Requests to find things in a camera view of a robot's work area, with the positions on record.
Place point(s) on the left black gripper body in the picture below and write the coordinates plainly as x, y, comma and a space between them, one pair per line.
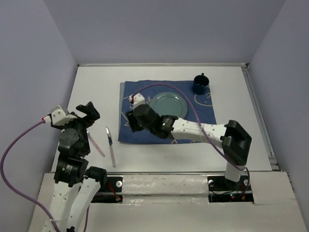
80, 123

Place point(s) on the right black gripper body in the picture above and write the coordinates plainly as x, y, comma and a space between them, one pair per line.
136, 124

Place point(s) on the pink-handled fork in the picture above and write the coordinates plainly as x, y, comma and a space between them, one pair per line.
95, 144

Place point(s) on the teal green plate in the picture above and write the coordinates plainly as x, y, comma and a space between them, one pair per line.
169, 103

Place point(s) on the pink-handled knife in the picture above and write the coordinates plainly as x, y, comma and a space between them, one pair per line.
110, 147

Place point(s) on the blue fish-print placemat cloth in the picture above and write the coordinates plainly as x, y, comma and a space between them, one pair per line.
201, 103

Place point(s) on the dark blue mug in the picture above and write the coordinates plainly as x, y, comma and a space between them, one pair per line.
200, 84

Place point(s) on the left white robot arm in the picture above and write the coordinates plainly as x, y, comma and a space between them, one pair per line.
75, 183

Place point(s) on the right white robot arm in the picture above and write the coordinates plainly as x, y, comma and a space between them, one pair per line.
230, 140

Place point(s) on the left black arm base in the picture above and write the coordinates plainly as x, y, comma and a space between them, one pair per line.
111, 192

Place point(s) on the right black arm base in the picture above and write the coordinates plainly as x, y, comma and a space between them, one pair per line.
222, 190

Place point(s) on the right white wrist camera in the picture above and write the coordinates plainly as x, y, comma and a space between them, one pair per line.
136, 100

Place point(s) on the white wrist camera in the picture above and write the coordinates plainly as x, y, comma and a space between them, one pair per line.
59, 116
136, 100

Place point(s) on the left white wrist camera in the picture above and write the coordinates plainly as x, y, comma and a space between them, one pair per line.
59, 116

